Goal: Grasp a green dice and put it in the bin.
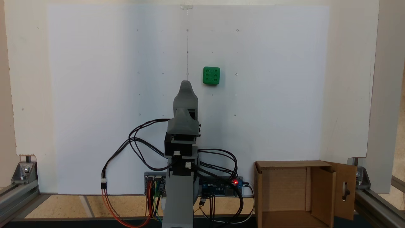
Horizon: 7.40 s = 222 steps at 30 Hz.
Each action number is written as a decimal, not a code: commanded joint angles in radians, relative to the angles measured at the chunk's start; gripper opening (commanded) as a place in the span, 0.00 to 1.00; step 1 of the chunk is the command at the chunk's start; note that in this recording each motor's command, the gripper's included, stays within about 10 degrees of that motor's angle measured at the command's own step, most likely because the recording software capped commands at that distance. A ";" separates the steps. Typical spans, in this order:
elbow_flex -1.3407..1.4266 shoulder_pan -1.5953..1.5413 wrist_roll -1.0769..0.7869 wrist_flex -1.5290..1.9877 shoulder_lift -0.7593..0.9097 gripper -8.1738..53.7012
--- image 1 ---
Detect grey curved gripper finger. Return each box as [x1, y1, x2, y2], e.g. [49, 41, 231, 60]
[167, 108, 201, 137]

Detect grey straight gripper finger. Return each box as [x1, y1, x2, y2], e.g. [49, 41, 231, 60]
[173, 80, 199, 121]

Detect green die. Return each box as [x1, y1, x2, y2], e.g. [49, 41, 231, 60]
[202, 66, 221, 85]

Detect blue circuit board with capacitors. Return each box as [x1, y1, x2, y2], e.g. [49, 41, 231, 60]
[199, 176, 243, 197]

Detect large white paper sheet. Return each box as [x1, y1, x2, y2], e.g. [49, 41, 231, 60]
[47, 5, 329, 194]

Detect brown cardboard box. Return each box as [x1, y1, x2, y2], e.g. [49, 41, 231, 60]
[254, 160, 357, 228]

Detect circuit board with coloured wires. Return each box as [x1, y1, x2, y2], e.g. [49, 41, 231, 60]
[144, 172, 167, 197]

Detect black cable with white connector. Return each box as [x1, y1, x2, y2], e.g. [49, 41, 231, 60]
[101, 119, 173, 190]

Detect black motor cable bundle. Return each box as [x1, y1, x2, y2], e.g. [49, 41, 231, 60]
[191, 148, 245, 222]

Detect green yellow blue wire bundle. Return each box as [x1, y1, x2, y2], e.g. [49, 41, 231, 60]
[151, 180, 164, 223]

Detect thin white cable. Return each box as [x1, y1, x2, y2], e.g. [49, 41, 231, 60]
[202, 183, 255, 225]

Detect orange and red wire bundle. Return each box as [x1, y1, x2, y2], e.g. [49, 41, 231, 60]
[101, 180, 153, 228]

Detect aluminium corner bracket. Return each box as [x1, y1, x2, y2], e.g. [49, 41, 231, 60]
[355, 166, 371, 190]
[12, 161, 38, 185]

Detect aluminium frame rail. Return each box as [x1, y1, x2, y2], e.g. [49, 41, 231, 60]
[0, 182, 40, 219]
[354, 188, 405, 228]

